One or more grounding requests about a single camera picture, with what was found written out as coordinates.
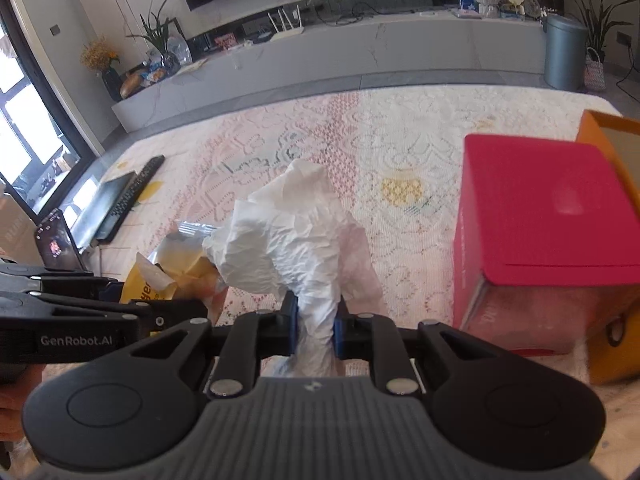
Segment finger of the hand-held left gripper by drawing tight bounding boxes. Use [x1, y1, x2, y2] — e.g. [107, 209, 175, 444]
[0, 257, 126, 305]
[0, 291, 210, 336]

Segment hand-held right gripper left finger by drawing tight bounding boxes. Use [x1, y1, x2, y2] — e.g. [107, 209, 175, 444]
[127, 292, 301, 400]

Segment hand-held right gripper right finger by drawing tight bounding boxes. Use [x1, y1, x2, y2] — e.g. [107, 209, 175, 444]
[332, 300, 501, 397]

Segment white paper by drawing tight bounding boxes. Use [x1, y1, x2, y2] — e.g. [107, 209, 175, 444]
[202, 157, 386, 378]

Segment red box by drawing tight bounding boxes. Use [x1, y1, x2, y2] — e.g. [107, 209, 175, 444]
[452, 132, 640, 358]

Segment orange box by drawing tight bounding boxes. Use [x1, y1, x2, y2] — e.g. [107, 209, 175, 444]
[575, 109, 640, 386]

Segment person's left hand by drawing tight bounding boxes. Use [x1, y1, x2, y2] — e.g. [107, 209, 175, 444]
[0, 364, 46, 443]

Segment yellow plastic packet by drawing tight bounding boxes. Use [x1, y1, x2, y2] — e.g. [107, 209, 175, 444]
[120, 252, 226, 321]

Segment phone on stand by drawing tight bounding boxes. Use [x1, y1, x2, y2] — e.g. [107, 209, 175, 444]
[34, 208, 86, 271]

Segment dark grey laptop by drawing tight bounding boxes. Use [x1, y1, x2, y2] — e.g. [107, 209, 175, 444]
[67, 172, 138, 256]

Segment clear plastic zip bag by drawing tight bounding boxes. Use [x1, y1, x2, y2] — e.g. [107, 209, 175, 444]
[155, 220, 221, 266]

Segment black remote control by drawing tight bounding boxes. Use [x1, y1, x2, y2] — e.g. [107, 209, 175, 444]
[96, 155, 166, 241]

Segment dark vase yellow flowers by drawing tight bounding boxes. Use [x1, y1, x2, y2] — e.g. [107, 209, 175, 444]
[80, 37, 123, 103]

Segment blue snack packet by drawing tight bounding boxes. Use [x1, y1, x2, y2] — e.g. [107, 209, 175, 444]
[142, 60, 171, 86]

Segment green plant in glass vase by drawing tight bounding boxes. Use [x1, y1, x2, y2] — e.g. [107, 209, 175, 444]
[127, 0, 191, 73]

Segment grey marble media cabinet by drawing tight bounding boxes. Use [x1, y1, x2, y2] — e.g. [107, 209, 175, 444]
[111, 10, 551, 133]

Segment white router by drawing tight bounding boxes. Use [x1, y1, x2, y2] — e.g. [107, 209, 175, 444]
[267, 5, 306, 41]

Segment grey blue trash can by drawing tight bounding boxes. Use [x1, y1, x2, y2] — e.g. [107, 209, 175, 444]
[542, 14, 588, 92]

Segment woven pink white bag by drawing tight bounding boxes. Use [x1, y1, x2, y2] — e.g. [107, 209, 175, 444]
[582, 47, 607, 93]

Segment green potted plant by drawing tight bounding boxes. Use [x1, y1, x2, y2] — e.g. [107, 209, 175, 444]
[555, 0, 623, 63]

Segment glass window black frame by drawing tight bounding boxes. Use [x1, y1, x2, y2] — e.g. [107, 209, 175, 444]
[0, 0, 101, 221]

